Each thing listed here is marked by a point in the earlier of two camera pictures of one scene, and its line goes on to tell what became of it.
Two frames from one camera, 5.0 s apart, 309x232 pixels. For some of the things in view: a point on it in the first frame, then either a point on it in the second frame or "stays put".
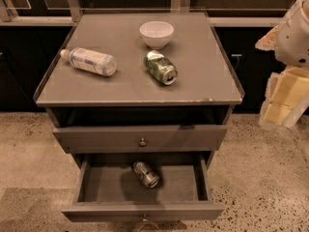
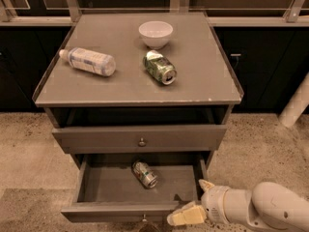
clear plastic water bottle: (92, 61) stays put
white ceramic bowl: (156, 34) stays put
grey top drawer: (140, 138) stays put
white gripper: (294, 43) -> (214, 201)
